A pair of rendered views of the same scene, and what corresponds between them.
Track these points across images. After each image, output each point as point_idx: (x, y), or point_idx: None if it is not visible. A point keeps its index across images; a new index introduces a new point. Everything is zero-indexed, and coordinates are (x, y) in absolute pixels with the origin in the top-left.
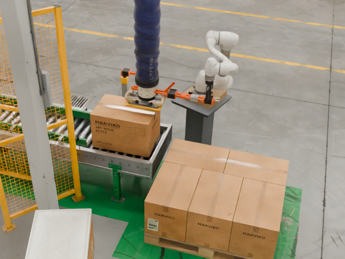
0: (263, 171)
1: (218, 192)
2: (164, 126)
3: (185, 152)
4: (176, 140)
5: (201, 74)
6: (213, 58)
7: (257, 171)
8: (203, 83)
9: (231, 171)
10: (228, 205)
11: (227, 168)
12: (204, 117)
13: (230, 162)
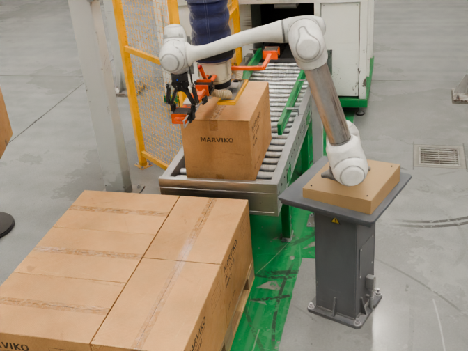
0: (143, 310)
1: (87, 255)
2: (271, 180)
3: (203, 213)
4: (241, 202)
5: None
6: (174, 26)
7: (142, 301)
8: (326, 143)
9: (146, 267)
10: (52, 266)
11: (157, 262)
12: (318, 219)
13: (174, 265)
